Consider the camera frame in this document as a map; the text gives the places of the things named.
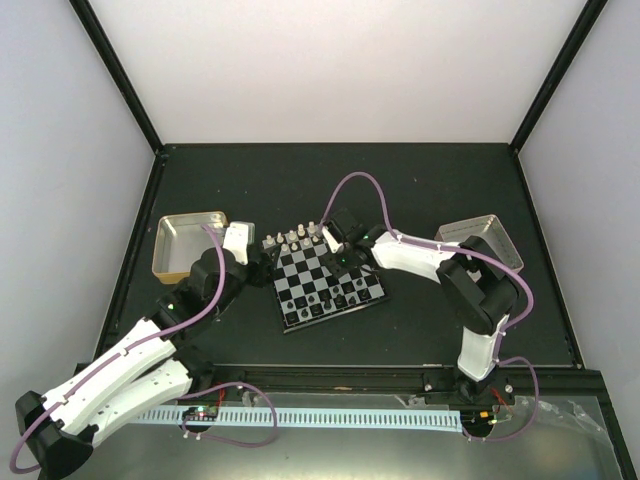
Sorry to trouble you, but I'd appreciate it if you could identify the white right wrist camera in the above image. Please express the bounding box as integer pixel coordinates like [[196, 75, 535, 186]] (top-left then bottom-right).
[[322, 226, 344, 254]]

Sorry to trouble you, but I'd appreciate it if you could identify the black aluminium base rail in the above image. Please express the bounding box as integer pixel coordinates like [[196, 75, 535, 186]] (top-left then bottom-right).
[[74, 362, 606, 401]]

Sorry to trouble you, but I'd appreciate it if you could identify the pink rimmed metal tin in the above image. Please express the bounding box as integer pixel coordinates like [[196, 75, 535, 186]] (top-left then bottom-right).
[[435, 214, 524, 273]]

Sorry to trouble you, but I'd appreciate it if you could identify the left black frame post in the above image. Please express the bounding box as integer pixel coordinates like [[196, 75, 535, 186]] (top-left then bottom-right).
[[69, 0, 164, 154]]

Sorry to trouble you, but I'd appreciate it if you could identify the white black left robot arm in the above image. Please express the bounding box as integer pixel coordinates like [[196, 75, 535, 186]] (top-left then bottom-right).
[[13, 246, 273, 479]]

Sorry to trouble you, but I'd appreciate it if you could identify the white slotted cable duct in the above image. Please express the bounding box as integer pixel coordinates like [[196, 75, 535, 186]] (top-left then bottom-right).
[[133, 405, 463, 433]]

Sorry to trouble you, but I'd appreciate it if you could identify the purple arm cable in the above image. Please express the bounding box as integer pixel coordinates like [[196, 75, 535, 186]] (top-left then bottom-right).
[[9, 224, 279, 474], [319, 172, 540, 444]]

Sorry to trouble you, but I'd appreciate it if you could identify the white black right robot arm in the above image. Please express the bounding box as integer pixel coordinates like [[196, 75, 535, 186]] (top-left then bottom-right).
[[321, 209, 519, 404]]

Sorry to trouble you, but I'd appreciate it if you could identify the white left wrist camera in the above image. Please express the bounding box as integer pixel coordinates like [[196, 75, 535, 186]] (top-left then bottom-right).
[[223, 221, 255, 265]]

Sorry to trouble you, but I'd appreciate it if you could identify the black frame post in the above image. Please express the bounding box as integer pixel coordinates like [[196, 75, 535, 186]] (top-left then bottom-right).
[[509, 0, 608, 154], [69, 0, 164, 154]]

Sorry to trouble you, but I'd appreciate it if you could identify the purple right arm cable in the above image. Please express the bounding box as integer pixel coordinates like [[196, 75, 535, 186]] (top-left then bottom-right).
[[319, 172, 540, 444]]

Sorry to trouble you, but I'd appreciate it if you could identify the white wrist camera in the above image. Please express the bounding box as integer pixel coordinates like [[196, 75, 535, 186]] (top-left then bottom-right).
[[322, 226, 344, 254], [223, 221, 255, 265]]

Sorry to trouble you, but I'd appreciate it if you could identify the black white chessboard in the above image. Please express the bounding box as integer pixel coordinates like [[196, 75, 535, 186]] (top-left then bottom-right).
[[271, 224, 389, 334]]

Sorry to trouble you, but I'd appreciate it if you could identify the gold rimmed metal tin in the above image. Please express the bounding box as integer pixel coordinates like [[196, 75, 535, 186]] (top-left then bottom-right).
[[151, 211, 228, 285]]

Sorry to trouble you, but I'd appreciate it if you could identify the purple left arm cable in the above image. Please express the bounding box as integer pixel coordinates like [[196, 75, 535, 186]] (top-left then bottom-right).
[[9, 224, 279, 474]]

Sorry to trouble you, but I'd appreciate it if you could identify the right black frame post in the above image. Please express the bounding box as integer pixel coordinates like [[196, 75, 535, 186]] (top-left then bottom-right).
[[509, 0, 608, 154]]

